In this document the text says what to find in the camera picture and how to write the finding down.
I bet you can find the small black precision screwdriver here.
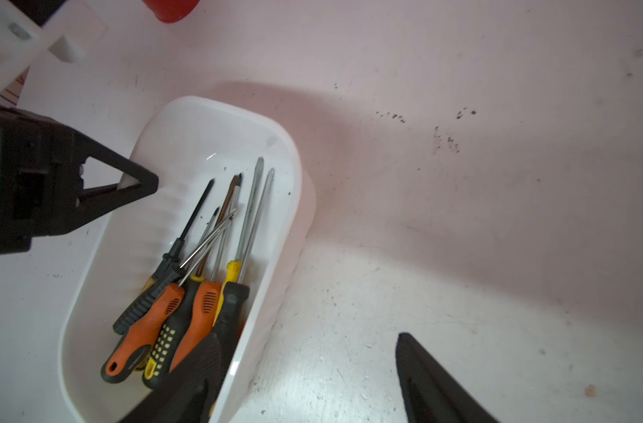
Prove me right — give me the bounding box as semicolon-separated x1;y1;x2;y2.
149;179;215;283

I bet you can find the yellow handle screwdriver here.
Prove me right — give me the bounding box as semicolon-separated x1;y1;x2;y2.
214;156;264;322

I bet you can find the black yellow dotted screwdriver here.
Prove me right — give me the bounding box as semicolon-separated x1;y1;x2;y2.
141;173;243;391

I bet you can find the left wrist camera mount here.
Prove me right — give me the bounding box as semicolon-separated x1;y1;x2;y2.
0;1;107;93

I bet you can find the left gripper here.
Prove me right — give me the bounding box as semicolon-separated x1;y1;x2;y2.
0;107;159;255

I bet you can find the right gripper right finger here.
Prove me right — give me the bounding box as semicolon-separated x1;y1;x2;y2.
395;332;497;423

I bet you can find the black yellow-tip screwdriver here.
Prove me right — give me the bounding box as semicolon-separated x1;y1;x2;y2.
211;170;274;395

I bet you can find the orange screwdriver long shaft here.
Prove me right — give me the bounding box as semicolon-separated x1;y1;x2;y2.
166;176;241;371

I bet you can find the red metal cup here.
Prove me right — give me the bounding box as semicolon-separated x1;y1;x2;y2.
143;0;199;23

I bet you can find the orange black screwdriver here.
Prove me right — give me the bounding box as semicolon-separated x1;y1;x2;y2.
100;206;238;384

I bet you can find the black ribbed handle screwdriver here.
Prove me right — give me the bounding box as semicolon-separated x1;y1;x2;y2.
113;207;225;335

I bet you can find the white plastic storage box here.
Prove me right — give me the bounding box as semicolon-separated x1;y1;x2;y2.
58;94;317;423

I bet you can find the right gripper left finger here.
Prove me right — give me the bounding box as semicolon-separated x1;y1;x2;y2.
122;333;222;423

